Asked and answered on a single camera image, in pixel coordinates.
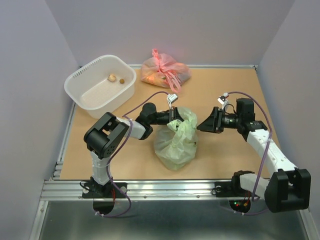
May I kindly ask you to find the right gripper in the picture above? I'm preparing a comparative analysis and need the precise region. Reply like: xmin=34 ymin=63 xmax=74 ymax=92
xmin=196 ymin=106 xmax=242 ymax=133

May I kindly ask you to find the green plastic bag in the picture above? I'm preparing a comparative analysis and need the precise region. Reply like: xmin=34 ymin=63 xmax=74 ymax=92
xmin=153 ymin=106 xmax=199 ymax=171

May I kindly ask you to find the white plastic basket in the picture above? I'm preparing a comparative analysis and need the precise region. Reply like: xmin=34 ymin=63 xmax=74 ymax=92
xmin=64 ymin=54 xmax=137 ymax=119

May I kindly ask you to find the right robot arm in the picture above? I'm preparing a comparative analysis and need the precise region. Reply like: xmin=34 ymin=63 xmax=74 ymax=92
xmin=197 ymin=95 xmax=311 ymax=213

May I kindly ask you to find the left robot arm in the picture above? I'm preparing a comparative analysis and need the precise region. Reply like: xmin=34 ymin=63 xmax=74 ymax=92
xmin=80 ymin=102 xmax=183 ymax=199

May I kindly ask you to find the pink tied plastic bag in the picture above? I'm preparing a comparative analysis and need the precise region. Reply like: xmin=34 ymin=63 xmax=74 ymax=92
xmin=140 ymin=48 xmax=192 ymax=94

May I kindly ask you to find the small beige fake garlic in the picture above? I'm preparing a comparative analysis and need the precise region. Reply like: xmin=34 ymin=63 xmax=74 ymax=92
xmin=107 ymin=74 xmax=117 ymax=82

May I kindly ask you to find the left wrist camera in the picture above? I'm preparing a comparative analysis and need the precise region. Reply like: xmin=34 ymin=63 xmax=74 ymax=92
xmin=166 ymin=93 xmax=179 ymax=109

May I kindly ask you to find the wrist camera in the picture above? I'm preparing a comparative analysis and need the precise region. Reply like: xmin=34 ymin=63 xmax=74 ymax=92
xmin=217 ymin=92 xmax=229 ymax=109
xmin=166 ymin=93 xmax=179 ymax=109

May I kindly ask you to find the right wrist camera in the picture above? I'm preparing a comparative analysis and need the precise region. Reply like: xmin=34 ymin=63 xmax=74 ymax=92
xmin=217 ymin=92 xmax=229 ymax=109

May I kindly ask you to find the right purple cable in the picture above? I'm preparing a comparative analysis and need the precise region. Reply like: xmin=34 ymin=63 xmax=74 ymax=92
xmin=226 ymin=91 xmax=273 ymax=216

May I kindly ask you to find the purple cable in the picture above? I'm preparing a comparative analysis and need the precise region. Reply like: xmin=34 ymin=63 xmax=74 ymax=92
xmin=226 ymin=91 xmax=273 ymax=216
xmin=106 ymin=91 xmax=173 ymax=218

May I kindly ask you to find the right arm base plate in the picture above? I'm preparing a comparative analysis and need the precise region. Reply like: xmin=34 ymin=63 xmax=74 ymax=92
xmin=211 ymin=181 xmax=248 ymax=198

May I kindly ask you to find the aluminium front rail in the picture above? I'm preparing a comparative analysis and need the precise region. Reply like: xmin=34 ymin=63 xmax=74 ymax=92
xmin=39 ymin=178 xmax=307 ymax=201

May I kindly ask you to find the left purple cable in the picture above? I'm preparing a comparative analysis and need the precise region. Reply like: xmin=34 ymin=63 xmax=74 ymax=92
xmin=106 ymin=91 xmax=173 ymax=218

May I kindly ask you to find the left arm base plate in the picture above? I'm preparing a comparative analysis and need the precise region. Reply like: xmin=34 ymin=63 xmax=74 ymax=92
xmin=79 ymin=181 xmax=125 ymax=199

